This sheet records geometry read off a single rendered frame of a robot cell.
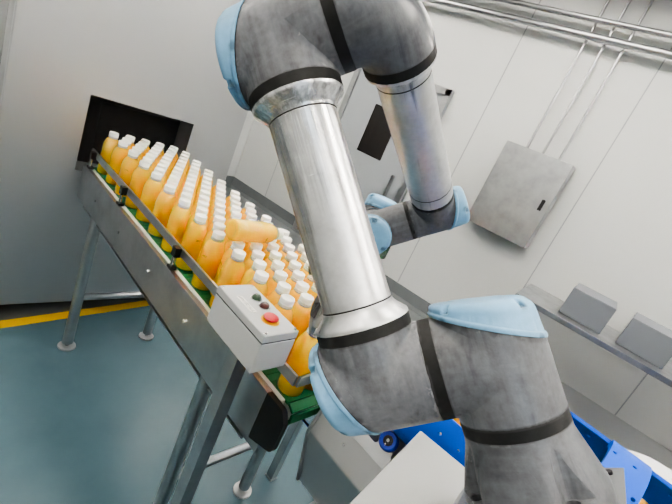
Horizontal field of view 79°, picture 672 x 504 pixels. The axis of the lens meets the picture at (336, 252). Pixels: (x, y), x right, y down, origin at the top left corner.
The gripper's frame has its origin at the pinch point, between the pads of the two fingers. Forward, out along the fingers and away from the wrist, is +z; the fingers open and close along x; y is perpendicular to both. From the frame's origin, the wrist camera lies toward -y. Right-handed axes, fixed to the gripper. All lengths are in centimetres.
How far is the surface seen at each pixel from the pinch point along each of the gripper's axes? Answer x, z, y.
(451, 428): 2.6, -2.8, 36.9
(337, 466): 2.7, 25.6, 20.1
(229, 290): -15.9, -1.0, -16.3
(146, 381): 24, 108, -100
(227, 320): -17.5, 3.9, -11.3
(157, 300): -6, 32, -61
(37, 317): -11, 108, -161
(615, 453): 15, -14, 59
